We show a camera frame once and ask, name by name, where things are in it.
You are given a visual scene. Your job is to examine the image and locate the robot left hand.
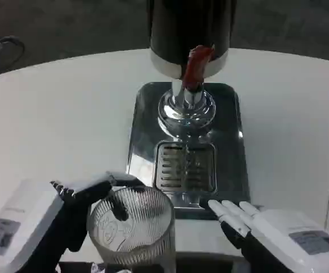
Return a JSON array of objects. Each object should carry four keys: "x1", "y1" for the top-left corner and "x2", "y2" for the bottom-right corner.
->
[{"x1": 0, "y1": 170, "x2": 147, "y2": 273}]

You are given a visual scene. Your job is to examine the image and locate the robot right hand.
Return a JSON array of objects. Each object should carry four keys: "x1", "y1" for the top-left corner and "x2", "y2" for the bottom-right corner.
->
[{"x1": 207, "y1": 199, "x2": 329, "y2": 273}]

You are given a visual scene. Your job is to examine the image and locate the clear ribbed glass cup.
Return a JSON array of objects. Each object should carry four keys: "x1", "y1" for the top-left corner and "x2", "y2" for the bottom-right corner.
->
[{"x1": 86, "y1": 186, "x2": 177, "y2": 267}]

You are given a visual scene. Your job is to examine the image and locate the slotted steel drip grid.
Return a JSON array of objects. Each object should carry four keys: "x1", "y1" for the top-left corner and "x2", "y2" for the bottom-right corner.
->
[{"x1": 152, "y1": 140, "x2": 218, "y2": 192}]

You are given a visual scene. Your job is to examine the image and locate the steel drip tray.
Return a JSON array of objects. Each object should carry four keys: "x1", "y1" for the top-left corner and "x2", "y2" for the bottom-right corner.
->
[{"x1": 125, "y1": 82, "x2": 252, "y2": 220}]

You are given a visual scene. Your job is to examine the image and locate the red tap lever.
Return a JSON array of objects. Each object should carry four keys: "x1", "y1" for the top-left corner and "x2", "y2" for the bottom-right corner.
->
[{"x1": 182, "y1": 44, "x2": 215, "y2": 89}]

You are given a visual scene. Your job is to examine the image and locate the black drink dispenser chrome stand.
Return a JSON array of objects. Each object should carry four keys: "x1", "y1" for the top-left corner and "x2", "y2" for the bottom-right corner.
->
[{"x1": 147, "y1": 0, "x2": 234, "y2": 140}]

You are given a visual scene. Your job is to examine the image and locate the black cable loop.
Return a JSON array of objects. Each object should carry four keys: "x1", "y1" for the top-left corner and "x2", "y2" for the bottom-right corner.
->
[{"x1": 0, "y1": 35, "x2": 26, "y2": 71}]

